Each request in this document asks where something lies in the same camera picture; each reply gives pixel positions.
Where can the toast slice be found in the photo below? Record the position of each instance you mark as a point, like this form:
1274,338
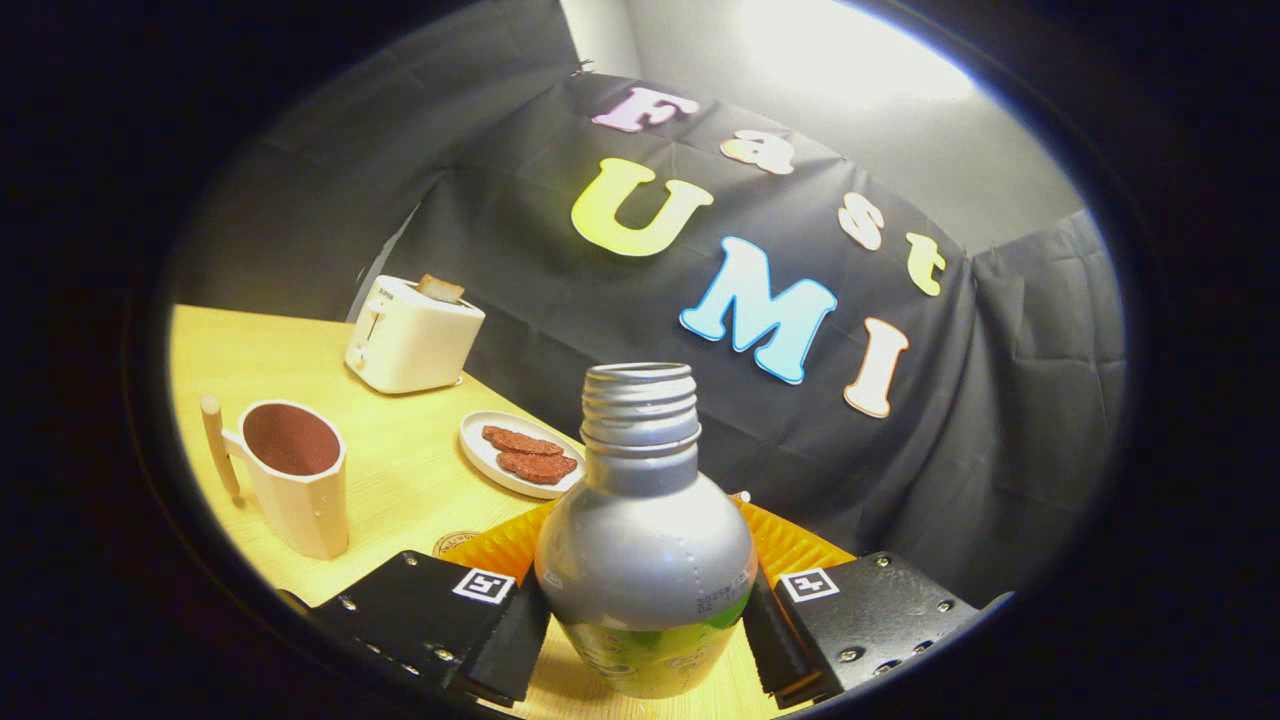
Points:
440,290

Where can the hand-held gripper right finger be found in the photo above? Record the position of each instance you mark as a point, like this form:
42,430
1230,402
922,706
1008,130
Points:
775,645

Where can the white toaster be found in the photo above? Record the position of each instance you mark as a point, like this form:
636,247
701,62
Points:
415,345

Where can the white oval plate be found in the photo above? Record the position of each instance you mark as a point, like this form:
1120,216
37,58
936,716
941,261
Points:
478,445

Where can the red meat slice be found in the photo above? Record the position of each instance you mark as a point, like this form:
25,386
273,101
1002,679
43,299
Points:
520,441
538,467

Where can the silver bottle with green label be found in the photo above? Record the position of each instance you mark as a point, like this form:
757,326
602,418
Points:
640,550

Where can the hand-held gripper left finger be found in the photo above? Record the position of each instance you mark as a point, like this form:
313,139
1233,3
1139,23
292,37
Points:
512,640

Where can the wooden table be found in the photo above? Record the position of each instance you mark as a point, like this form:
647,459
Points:
400,470

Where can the black backdrop cloth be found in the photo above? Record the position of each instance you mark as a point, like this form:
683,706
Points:
900,480

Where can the round cork coaster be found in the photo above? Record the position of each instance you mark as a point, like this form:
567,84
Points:
455,543

